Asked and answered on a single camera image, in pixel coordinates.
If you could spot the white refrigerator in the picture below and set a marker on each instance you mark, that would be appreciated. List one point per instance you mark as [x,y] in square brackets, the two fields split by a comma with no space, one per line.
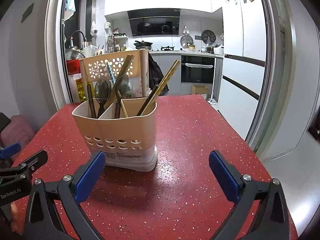
[240,30]

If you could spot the curved kitchen faucet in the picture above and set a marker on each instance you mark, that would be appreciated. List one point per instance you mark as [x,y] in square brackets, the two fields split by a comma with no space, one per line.
[77,32]

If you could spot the dark wall switch panel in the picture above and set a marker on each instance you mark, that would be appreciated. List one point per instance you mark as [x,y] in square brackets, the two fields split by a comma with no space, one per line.
[27,12]

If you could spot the white rice cooker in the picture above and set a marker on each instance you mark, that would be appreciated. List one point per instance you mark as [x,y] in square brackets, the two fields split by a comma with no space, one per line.
[218,49]

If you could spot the blue patterned tip chopstick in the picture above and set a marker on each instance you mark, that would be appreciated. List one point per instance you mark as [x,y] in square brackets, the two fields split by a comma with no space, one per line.
[110,71]

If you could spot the pink plastic stool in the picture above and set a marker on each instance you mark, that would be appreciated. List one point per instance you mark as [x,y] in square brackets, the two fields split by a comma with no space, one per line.
[20,130]

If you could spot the round divided hanging tray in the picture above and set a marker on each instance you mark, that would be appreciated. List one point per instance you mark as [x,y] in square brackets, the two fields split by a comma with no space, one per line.
[208,36]

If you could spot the person's left hand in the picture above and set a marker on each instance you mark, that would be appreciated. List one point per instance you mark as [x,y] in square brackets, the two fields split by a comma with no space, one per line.
[14,208]

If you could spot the beige flower cutout trolley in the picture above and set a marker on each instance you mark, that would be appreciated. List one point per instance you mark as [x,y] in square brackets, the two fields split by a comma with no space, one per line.
[136,67]

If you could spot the black flat device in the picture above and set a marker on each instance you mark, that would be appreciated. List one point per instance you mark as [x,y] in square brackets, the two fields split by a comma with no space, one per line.
[4,120]

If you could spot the yellow oil bottle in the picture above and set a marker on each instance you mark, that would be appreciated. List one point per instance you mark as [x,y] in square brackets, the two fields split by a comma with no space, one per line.
[80,90]

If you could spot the gas stove burner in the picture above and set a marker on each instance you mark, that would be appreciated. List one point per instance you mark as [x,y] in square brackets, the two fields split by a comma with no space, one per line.
[167,48]

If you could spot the black chopstick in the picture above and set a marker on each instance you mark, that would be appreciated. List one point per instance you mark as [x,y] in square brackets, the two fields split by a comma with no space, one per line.
[148,101]

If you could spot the black built-in oven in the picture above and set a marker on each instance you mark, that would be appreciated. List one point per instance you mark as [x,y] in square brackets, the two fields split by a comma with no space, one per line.
[197,73]

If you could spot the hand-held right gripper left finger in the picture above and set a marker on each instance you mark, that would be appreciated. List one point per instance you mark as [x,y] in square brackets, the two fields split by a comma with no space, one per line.
[90,177]

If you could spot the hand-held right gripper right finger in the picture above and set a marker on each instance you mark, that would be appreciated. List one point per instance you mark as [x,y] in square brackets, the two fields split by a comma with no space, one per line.
[223,177]

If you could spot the white floor cleaner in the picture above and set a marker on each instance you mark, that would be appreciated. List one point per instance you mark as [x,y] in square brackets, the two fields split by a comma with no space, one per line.
[213,100]

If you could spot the white spice rack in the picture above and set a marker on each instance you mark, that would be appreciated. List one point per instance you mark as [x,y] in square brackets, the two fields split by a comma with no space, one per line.
[118,43]

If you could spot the cardboard box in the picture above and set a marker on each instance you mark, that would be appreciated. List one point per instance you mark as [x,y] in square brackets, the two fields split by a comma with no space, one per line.
[200,90]

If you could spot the red plastic basket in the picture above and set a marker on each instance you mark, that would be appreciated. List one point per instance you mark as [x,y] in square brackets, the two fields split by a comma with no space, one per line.
[73,67]

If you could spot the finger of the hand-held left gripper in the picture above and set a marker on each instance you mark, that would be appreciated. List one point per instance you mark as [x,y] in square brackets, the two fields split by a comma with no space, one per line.
[32,161]
[10,150]

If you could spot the black range hood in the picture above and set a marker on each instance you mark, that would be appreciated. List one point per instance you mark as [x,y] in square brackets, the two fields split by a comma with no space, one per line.
[155,26]

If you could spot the black wok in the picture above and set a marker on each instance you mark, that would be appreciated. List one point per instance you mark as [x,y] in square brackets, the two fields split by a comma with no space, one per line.
[143,44]

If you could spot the grey sliding door frame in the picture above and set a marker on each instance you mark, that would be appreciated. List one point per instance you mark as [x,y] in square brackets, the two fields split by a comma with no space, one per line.
[53,55]

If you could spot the beige plastic utensil holder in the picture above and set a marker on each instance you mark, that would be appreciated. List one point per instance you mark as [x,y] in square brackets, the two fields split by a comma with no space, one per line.
[120,130]

